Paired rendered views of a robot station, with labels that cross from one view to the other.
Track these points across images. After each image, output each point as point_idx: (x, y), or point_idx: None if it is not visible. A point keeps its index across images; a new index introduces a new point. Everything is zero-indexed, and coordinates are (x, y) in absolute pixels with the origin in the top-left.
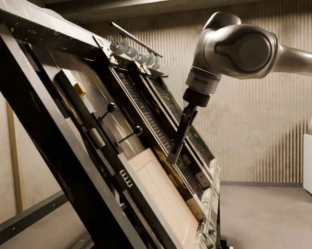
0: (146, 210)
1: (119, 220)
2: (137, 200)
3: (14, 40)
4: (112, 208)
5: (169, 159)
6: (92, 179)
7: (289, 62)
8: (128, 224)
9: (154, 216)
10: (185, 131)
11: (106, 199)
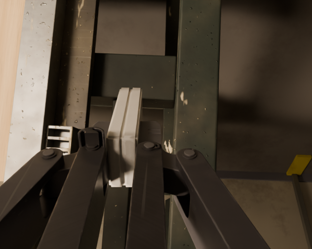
0: (57, 54)
1: (209, 96)
2: (56, 86)
3: None
4: (206, 125)
5: (141, 120)
6: None
7: None
8: (190, 74)
9: (56, 29)
10: (256, 232)
11: (207, 148)
